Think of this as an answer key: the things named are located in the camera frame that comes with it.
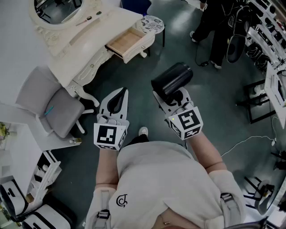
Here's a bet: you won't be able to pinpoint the large white wooden drawer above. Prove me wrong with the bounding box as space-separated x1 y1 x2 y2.
105 26 156 64

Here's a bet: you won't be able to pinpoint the flower bouquet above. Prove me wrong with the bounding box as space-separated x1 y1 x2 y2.
0 122 11 148

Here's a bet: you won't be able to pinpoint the white display shelf rack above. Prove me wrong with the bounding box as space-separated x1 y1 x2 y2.
244 0 286 72

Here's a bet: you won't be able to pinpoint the floral patterned round stool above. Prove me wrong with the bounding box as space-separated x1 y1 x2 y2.
140 15 166 57

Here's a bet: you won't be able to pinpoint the dark blue chair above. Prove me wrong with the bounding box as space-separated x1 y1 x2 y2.
120 0 151 17

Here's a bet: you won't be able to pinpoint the makeup brush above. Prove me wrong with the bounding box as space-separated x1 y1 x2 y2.
75 18 91 27

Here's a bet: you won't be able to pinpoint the person's black trousers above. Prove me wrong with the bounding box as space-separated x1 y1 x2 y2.
128 133 150 146

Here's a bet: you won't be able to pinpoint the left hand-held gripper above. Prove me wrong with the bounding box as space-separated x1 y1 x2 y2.
93 87 130 151

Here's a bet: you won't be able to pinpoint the white slatted shelf unit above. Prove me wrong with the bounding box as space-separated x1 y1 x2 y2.
28 150 63 208

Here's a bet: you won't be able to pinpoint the grey shoulder strap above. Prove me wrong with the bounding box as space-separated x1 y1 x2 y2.
97 190 111 229
220 192 236 225

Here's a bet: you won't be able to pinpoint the black mesh office chair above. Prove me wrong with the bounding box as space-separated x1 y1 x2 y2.
225 4 252 64

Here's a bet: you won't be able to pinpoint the white chair with black frame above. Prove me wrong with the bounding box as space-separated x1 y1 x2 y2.
243 176 276 213

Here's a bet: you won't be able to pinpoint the person's left forearm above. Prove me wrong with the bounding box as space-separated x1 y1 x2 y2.
95 146 122 191

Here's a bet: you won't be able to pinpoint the white appliance with black trim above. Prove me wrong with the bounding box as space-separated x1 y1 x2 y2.
0 179 29 217
21 204 70 229

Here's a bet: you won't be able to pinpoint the cream vanity table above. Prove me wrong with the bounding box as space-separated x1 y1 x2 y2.
29 0 157 108

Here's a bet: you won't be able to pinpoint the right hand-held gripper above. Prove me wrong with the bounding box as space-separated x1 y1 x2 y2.
152 87 203 140

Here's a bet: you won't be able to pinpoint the person's white t-shirt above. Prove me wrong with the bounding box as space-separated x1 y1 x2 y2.
84 140 246 229

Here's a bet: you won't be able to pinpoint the white desk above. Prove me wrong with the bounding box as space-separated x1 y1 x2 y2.
264 62 286 122

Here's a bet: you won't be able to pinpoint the black floor cable with adapter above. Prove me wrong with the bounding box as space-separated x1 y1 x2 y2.
195 43 210 67

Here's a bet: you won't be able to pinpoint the black cylindrical object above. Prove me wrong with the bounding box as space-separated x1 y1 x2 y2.
151 62 193 102

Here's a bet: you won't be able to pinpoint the grey upholstered chair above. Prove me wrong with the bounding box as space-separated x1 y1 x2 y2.
15 66 96 138

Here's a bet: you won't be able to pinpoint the person's right forearm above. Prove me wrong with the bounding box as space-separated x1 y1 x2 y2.
189 131 227 174

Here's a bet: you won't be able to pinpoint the oval white-framed mirror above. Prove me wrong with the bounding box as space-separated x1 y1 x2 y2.
29 0 88 31

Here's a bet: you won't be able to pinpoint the white floor cable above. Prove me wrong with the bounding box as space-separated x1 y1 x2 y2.
220 135 277 157

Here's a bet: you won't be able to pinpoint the black metal frame stand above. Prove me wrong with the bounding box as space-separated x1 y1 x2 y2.
236 79 278 125

